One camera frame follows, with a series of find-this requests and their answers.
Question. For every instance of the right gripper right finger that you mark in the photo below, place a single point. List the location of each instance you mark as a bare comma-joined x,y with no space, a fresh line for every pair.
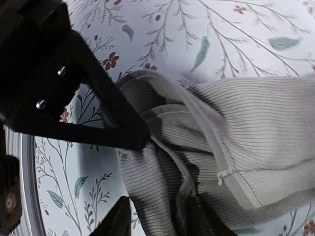
195,218

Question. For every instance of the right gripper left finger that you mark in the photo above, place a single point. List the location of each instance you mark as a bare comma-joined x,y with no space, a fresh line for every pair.
117,221

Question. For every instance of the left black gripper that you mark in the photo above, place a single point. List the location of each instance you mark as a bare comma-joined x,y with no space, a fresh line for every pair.
28,28

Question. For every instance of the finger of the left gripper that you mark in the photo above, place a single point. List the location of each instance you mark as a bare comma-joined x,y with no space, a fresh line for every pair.
63,93

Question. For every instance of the grey underwear cream waistband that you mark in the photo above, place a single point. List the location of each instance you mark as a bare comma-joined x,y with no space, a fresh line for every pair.
245,145

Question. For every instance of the floral table cloth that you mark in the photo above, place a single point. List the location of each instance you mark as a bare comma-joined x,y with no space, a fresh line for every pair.
78,184

